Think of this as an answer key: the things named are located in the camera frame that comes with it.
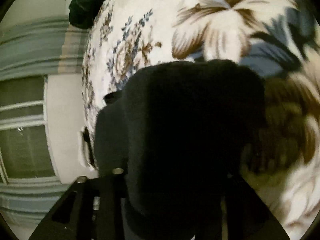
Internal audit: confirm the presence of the window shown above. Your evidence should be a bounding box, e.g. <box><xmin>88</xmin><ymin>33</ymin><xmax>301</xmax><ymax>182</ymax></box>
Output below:
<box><xmin>0</xmin><ymin>76</ymin><xmax>59</xmax><ymax>184</ymax></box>

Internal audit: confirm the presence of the black and white sweater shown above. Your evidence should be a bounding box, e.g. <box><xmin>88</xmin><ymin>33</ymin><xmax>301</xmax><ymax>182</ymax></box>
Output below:
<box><xmin>94</xmin><ymin>59</ymin><xmax>267</xmax><ymax>240</ymax></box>

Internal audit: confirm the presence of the dark green duvet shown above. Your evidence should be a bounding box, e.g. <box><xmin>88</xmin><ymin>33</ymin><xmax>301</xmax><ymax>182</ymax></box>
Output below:
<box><xmin>65</xmin><ymin>0</ymin><xmax>118</xmax><ymax>30</ymax></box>

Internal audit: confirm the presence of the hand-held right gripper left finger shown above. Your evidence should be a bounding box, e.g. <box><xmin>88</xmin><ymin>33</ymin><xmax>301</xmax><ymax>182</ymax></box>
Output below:
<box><xmin>29</xmin><ymin>167</ymin><xmax>128</xmax><ymax>240</ymax></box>

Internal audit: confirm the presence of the white garment with black trim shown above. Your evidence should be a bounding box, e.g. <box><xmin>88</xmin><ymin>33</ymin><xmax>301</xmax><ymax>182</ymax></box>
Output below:
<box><xmin>79</xmin><ymin>126</ymin><xmax>97</xmax><ymax>170</ymax></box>

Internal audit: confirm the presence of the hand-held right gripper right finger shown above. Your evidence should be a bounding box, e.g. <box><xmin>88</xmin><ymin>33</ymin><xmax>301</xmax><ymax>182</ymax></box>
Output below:
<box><xmin>220</xmin><ymin>174</ymin><xmax>290</xmax><ymax>240</ymax></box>

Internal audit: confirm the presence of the floral blanket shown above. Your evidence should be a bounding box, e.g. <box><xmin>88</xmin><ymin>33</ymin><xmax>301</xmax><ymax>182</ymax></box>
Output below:
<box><xmin>81</xmin><ymin>0</ymin><xmax>320</xmax><ymax>235</ymax></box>

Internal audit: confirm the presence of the green striped curtain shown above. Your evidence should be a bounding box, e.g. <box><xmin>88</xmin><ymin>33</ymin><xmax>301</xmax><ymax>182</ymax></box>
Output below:
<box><xmin>0</xmin><ymin>180</ymin><xmax>72</xmax><ymax>230</ymax></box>
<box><xmin>0</xmin><ymin>17</ymin><xmax>90</xmax><ymax>79</ymax></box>

